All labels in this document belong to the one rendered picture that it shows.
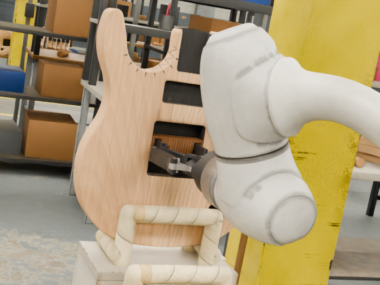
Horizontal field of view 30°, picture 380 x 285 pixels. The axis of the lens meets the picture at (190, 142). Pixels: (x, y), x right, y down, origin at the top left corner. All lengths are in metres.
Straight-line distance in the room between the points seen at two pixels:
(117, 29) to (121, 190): 0.28
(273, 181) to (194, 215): 0.40
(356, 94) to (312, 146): 1.44
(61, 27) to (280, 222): 5.10
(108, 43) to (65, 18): 4.71
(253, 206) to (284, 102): 0.14
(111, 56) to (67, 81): 4.74
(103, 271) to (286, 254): 1.21
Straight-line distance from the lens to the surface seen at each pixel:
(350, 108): 0.85
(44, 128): 5.98
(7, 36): 10.39
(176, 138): 1.27
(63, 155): 6.05
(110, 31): 1.21
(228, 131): 0.91
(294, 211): 0.91
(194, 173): 1.11
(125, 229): 1.25
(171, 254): 1.37
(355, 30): 2.30
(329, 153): 2.33
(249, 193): 0.92
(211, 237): 1.31
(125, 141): 1.24
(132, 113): 1.24
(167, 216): 1.26
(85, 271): 1.31
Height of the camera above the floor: 1.56
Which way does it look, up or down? 11 degrees down
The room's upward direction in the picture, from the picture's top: 10 degrees clockwise
